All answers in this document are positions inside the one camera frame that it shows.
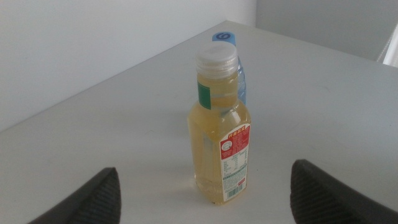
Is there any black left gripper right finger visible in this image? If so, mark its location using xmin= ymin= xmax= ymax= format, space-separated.
xmin=289 ymin=159 xmax=398 ymax=224

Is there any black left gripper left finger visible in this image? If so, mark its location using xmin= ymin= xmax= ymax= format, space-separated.
xmin=27 ymin=167 xmax=121 ymax=224

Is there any clear water bottle blue cap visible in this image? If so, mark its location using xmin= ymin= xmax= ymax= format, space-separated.
xmin=211 ymin=31 xmax=248 ymax=106

